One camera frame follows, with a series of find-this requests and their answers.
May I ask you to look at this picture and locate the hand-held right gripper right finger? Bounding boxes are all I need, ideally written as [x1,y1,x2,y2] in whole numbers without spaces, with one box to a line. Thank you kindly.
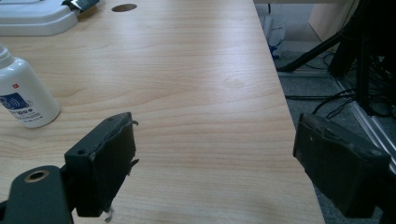
[292,112,392,218]

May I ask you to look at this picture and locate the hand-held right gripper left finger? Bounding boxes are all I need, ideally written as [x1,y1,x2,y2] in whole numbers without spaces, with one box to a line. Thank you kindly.
[64,111,140,218]

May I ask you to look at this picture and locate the white plastic bottle blue label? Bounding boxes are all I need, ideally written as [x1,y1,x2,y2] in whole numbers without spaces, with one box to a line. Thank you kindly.
[0,43,62,129]

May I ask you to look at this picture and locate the black tripod stand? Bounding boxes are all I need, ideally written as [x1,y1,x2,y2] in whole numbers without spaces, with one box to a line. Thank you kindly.
[276,0,396,117]

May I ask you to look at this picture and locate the white bag blue print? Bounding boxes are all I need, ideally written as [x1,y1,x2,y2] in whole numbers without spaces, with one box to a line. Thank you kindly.
[262,13,288,60]

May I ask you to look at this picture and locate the black clip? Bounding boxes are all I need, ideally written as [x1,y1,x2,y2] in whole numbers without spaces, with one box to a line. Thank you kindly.
[61,0,101,13]

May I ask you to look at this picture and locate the white plastic base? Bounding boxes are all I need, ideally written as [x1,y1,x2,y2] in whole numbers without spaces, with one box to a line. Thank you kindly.
[0,0,79,37]

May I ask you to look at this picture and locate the aluminium floor rail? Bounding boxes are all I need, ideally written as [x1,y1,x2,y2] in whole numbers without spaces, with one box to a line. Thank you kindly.
[331,74,396,175]

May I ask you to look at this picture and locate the black floor cables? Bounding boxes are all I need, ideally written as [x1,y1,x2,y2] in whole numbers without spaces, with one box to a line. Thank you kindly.
[284,88,362,119]

